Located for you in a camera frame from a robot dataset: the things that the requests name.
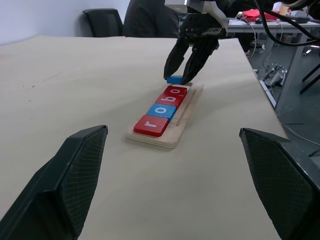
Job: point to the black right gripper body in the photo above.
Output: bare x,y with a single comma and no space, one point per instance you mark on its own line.
200,27

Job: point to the red letter tile b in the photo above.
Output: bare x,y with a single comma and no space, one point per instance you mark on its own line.
170,100

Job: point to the red letter tile r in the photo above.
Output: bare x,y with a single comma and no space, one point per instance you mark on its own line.
150,125

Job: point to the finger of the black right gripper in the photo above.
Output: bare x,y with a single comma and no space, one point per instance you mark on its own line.
200,60
175,58

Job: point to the crumpled silver plastic wrap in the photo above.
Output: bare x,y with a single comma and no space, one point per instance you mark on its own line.
275,75

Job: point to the red letter tile o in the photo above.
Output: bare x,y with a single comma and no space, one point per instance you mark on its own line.
175,90

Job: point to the person in dark jacket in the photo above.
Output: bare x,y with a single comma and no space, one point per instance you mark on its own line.
150,22

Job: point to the black chair base legs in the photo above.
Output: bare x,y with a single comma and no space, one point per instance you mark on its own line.
311,73

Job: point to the wooden letter tray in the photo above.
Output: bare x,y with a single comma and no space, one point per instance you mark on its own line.
155,141

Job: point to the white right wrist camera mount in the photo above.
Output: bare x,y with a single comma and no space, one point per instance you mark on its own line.
220,18

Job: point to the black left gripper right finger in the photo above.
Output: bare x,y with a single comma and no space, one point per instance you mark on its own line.
282,190

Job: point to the grey office desk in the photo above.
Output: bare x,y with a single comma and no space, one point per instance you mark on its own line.
250,27

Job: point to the blue letter tile o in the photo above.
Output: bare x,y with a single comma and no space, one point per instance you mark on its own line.
161,111

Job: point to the red cloth item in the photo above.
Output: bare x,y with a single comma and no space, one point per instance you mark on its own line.
250,13

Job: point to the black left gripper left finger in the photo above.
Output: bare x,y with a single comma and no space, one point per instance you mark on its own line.
55,195

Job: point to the black office chair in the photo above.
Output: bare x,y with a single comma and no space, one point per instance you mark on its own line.
105,22

